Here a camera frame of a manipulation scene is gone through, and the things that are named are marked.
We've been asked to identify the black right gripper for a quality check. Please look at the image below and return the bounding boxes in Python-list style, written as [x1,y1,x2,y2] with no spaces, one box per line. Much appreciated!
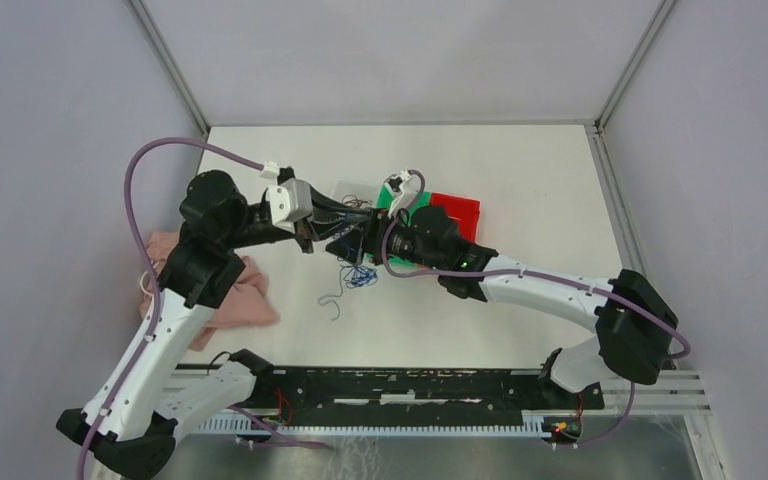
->
[326,206,444,272]

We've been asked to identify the blue cables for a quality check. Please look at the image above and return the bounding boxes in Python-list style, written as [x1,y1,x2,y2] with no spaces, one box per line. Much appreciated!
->
[317,254,380,323]

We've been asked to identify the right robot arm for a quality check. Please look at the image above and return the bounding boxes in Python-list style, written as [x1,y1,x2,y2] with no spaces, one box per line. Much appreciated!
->
[326,206,678,408]

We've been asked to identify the clear plastic bin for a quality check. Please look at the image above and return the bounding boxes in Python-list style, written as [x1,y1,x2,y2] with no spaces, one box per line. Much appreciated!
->
[330,180,381,208]

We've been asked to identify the green plastic bin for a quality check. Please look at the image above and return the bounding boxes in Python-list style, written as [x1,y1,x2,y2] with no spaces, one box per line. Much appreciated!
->
[362,187,431,268]

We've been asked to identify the pink cloth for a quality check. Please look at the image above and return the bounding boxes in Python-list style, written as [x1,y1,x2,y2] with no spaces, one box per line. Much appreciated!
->
[146,231,279,352]

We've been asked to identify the red plastic bin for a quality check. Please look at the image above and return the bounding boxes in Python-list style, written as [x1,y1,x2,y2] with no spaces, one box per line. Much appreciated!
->
[429,192,481,242]

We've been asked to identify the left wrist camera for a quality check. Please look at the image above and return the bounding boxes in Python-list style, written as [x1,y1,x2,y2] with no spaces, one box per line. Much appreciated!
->
[260,162,313,233]

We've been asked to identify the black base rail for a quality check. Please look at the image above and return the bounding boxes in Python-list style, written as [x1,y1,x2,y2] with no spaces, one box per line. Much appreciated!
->
[239,367,605,427]

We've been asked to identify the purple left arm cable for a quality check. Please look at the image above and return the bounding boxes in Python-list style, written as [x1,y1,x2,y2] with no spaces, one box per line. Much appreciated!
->
[75,137,273,480]

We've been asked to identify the white slotted cable duct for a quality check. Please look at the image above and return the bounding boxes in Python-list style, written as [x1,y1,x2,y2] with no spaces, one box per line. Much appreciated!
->
[191,411,548,440]

